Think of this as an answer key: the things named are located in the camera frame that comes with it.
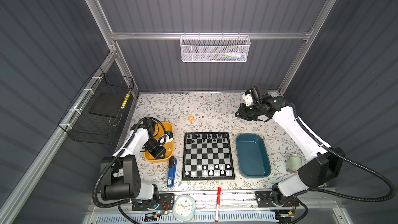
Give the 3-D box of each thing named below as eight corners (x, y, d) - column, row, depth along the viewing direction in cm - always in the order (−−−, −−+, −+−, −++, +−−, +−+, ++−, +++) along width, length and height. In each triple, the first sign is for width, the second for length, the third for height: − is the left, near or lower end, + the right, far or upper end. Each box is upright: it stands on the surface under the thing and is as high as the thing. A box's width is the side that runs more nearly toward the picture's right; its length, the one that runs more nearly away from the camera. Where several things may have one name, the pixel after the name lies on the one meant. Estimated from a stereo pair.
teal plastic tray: (238, 178, 82) (241, 174, 78) (233, 138, 98) (234, 133, 93) (269, 178, 82) (274, 174, 78) (259, 138, 98) (262, 133, 93)
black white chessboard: (180, 180, 82) (180, 178, 80) (184, 134, 100) (184, 131, 98) (234, 180, 82) (234, 178, 80) (228, 133, 100) (229, 131, 98)
